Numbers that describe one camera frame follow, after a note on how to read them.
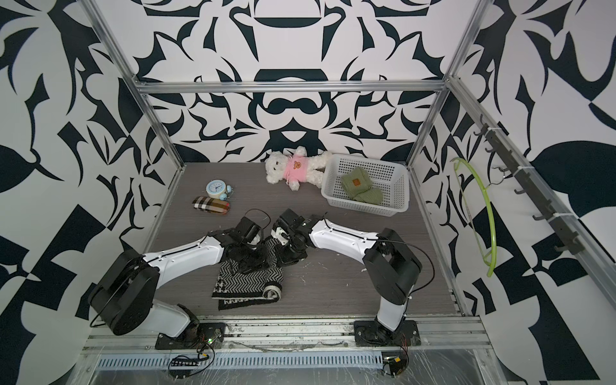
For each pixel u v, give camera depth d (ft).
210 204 3.34
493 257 2.09
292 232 2.21
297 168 3.55
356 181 3.36
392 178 3.63
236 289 2.66
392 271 1.52
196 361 2.35
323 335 2.49
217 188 3.44
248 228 2.34
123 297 1.41
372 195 3.35
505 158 2.09
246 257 2.41
